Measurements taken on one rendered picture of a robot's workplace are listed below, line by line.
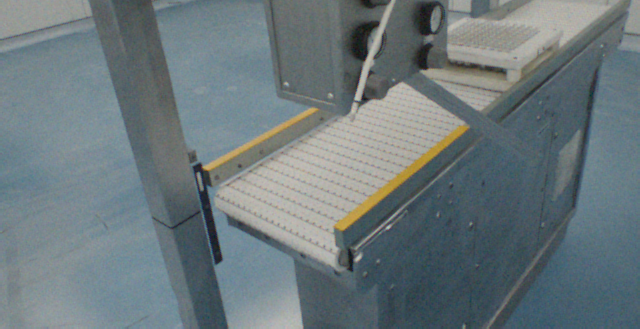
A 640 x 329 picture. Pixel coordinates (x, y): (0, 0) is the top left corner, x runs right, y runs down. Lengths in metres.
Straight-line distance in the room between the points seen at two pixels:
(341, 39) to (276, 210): 0.34
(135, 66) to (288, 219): 0.30
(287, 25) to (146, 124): 0.30
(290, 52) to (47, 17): 5.33
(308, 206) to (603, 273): 1.42
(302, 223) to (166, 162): 0.22
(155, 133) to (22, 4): 5.03
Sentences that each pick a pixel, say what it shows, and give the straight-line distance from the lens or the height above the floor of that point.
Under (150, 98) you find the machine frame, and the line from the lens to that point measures 0.79.
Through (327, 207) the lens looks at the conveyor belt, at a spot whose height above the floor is 0.84.
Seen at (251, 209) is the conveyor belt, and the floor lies 0.84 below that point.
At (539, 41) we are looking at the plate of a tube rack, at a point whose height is 0.91.
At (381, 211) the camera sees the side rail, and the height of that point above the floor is 0.86.
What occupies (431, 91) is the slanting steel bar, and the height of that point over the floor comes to 1.00.
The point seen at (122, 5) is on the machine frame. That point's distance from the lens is 0.75.
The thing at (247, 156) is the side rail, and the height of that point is 0.87.
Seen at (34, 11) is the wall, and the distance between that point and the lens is 5.82.
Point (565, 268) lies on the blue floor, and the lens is 2.04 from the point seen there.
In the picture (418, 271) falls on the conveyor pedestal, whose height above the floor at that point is 0.59.
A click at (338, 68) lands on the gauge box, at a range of 0.55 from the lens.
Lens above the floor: 1.29
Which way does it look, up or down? 29 degrees down
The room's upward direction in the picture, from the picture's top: 6 degrees counter-clockwise
